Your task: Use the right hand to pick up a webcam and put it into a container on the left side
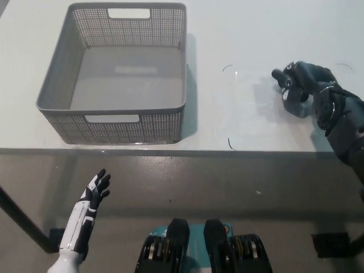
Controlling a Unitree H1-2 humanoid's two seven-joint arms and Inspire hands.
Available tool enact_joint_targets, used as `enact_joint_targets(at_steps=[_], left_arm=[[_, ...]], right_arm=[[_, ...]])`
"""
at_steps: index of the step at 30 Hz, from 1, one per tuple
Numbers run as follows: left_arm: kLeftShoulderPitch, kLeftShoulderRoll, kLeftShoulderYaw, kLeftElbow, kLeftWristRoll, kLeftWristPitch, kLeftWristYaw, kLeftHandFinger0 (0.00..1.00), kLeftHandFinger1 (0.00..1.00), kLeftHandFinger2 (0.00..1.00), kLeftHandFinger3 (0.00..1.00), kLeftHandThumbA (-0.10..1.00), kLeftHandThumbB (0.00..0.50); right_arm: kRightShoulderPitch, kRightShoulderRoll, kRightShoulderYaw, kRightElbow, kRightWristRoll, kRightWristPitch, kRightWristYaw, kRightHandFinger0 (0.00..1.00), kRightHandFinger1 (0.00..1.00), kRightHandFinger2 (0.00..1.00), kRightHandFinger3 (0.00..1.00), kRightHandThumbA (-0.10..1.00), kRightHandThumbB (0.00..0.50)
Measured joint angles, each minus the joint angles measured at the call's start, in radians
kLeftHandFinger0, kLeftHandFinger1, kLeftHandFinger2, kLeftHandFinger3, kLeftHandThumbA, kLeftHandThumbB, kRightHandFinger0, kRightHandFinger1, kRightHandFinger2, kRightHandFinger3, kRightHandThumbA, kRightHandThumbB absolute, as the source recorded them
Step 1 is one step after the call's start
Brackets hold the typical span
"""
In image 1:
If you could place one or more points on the black metal table leg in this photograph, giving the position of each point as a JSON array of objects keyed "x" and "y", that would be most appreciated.
[{"x": 25, "y": 224}]

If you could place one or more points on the grey perforated plastic basket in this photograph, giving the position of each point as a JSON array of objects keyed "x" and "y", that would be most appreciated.
[{"x": 113, "y": 125}]

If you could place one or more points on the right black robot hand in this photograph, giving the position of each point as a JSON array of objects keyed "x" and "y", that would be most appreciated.
[{"x": 341, "y": 111}]

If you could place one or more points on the black teal robot body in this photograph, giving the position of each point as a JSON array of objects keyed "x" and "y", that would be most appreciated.
[{"x": 176, "y": 241}]

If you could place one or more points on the black webcam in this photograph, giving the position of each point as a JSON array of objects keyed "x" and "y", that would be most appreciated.
[{"x": 280, "y": 75}]

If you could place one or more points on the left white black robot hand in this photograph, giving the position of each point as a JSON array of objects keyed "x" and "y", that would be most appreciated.
[{"x": 81, "y": 224}]

